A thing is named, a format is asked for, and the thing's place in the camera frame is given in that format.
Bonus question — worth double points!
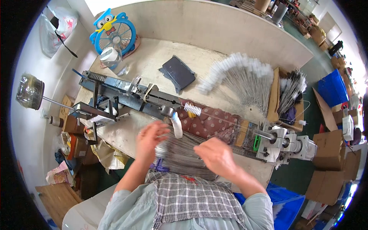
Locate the person's left hand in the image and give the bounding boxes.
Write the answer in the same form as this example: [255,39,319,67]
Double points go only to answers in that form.
[135,121,171,166]

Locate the dark blue steel machine frame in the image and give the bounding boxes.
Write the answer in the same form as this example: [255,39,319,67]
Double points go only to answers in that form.
[69,68,187,136]

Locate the person's right hand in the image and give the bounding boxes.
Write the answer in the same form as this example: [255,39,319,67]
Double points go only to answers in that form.
[193,137,239,179]

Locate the blue plastic crate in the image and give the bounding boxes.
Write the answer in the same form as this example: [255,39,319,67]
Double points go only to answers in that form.
[233,182,305,230]
[317,69,349,108]

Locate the white small box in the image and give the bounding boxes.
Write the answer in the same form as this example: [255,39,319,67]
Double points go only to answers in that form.
[342,115,354,141]

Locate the cardboard tray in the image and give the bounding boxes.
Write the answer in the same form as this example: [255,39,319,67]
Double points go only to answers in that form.
[267,67,305,133]

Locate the pink printed bag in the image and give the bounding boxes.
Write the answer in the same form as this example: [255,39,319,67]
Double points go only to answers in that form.
[46,160,74,186]

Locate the brown cardboard box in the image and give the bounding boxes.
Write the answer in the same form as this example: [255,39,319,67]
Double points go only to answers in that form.
[343,149,362,182]
[305,170,345,206]
[312,129,347,172]

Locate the fan of white tipped brushes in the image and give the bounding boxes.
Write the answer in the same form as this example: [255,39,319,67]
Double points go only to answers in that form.
[197,52,275,116]

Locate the bundle of grey wires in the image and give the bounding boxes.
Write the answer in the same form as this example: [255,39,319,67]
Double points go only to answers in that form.
[154,132,219,182]

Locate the grey cylinder bin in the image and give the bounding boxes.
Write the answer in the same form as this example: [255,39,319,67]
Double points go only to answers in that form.
[271,2,288,25]

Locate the person's body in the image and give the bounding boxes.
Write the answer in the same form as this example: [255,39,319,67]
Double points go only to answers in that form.
[98,169,275,230]

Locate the cardboard flap sheet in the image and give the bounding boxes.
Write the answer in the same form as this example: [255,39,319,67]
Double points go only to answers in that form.
[312,87,339,132]

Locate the white cloth wrapped handle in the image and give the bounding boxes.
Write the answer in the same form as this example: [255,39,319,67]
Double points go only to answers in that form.
[172,112,184,139]

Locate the white seat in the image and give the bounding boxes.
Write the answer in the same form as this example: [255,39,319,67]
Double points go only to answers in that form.
[62,184,118,230]

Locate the wooden block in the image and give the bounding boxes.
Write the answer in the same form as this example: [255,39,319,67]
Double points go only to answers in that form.
[234,119,249,147]

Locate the purple cloth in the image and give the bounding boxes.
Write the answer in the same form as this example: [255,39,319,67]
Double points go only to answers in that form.
[280,106,297,126]

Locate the silver spindle bearing assembly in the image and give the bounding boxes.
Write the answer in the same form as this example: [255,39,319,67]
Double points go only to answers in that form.
[253,125,318,166]

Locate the bundle of black white brushes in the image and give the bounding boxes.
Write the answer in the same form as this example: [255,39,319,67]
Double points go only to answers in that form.
[277,69,309,116]

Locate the black strap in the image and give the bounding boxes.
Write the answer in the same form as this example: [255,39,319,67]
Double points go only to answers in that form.
[54,30,78,58]

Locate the dark blue cloth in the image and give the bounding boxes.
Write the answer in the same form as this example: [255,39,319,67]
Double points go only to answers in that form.
[158,55,197,94]

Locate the workshop clutter of boxes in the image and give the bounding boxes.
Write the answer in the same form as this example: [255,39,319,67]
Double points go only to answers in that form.
[230,0,350,68]

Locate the maroon polka dot cushion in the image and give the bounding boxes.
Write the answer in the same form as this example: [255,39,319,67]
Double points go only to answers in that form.
[175,99,245,145]

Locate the pink mat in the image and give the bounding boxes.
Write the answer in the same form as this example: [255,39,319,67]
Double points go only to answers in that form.
[123,34,141,60]

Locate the blue owl desk fan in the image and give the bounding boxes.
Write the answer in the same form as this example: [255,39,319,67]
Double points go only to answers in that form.
[89,8,137,56]

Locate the cream woven sack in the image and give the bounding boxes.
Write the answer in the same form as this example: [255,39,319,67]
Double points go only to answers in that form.
[90,139,130,171]

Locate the plastic wrapped flywheel with shaft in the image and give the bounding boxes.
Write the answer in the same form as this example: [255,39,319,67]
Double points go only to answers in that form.
[16,73,78,111]

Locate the white plastic bag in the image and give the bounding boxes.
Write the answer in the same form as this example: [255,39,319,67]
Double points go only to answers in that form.
[39,6,79,58]

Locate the heap of cardboard boxes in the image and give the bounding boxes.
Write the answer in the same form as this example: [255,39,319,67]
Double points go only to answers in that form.
[59,95,100,166]

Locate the wooden board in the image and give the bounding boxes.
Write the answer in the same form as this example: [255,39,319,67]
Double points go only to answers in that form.
[35,182,83,229]

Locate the clear jar with white lid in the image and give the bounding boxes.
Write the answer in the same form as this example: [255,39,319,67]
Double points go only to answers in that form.
[99,47,123,70]

